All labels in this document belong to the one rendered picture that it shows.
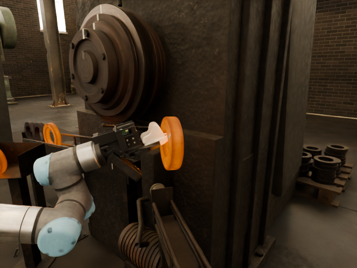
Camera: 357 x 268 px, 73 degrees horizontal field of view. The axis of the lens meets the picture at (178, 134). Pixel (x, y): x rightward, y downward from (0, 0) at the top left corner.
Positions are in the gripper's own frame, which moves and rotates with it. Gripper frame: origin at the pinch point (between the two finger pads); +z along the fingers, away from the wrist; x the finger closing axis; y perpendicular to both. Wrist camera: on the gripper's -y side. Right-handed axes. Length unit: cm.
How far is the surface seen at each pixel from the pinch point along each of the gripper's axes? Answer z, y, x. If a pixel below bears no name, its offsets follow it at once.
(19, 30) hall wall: -286, 234, 1041
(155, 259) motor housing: -15.6, -38.6, 0.2
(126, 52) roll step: -2.5, 25.9, 28.4
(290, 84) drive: 82, -11, 53
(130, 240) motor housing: -22.5, -36.5, 10.9
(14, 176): -70, -15, 60
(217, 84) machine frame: 23.6, 7.7, 15.6
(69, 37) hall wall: -135, 186, 1152
